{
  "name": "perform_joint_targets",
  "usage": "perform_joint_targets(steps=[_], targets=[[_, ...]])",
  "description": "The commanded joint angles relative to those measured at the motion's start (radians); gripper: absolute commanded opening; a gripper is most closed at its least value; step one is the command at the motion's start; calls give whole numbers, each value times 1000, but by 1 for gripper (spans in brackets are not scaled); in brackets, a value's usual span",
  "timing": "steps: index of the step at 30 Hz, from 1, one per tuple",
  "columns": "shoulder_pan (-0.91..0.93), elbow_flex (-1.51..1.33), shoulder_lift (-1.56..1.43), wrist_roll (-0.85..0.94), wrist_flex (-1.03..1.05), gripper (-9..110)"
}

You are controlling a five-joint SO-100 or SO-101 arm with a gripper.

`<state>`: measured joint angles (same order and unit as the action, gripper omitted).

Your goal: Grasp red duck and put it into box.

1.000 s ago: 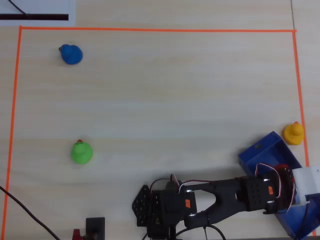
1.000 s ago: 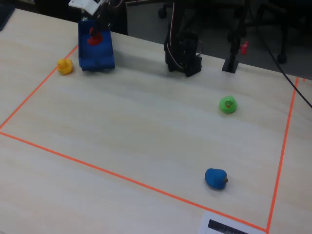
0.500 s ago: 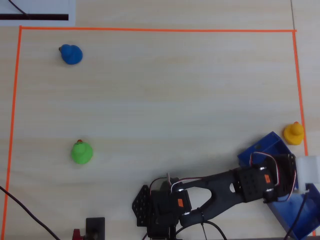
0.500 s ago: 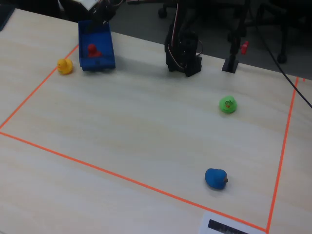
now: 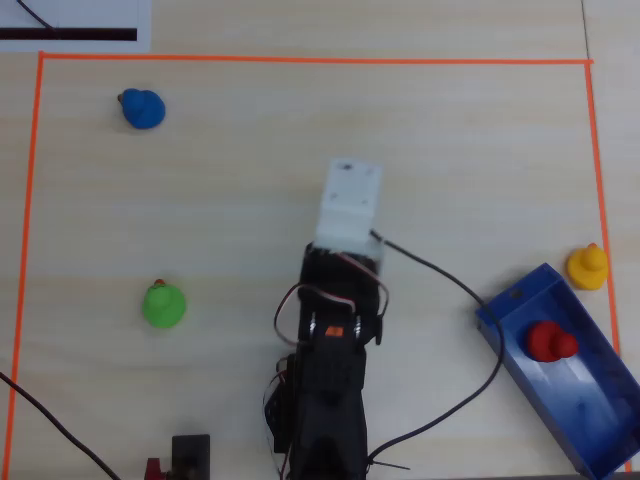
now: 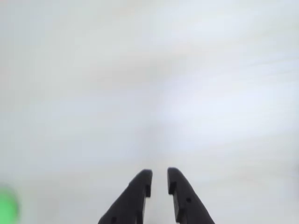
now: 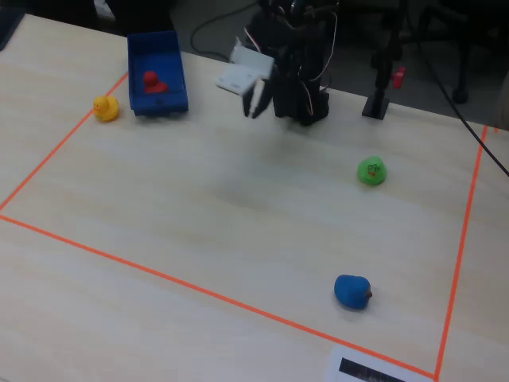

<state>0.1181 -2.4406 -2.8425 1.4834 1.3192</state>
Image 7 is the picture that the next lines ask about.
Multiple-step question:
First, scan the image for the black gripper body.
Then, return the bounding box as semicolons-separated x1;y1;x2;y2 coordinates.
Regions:
269;63;304;119

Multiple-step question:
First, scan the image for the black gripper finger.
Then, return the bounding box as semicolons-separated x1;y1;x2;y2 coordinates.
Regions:
242;84;258;119
251;76;277;121

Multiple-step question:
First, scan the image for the red rubber duck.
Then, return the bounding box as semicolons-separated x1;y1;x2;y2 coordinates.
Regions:
142;70;170;96

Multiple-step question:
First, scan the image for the blue plastic bin box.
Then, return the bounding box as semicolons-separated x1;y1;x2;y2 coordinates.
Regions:
126;30;189;118

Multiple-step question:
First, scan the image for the green rubber duck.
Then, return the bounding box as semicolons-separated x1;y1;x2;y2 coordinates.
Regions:
357;154;389;188

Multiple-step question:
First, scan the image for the yellow rubber duck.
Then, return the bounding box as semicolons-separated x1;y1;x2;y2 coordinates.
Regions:
92;95;121;123

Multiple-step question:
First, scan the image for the blue rubber duck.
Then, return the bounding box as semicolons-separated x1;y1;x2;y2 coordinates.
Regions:
333;274;374;311

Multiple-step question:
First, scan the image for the black office chair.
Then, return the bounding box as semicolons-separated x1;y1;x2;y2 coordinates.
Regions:
413;0;509;106

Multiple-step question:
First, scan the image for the orange tape strip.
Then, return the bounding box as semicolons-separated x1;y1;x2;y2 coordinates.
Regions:
0;72;130;212
0;214;438;379
433;124;489;381

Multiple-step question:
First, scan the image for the white paper with black bar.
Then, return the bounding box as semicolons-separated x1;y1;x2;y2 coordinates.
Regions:
322;345;435;382

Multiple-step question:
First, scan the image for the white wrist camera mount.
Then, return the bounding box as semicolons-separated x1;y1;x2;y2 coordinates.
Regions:
215;36;277;98

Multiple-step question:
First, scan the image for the black camera stand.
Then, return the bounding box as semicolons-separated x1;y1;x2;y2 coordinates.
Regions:
361;0;411;121

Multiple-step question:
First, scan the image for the black cable across table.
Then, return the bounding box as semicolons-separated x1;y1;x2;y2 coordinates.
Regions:
413;23;509;178

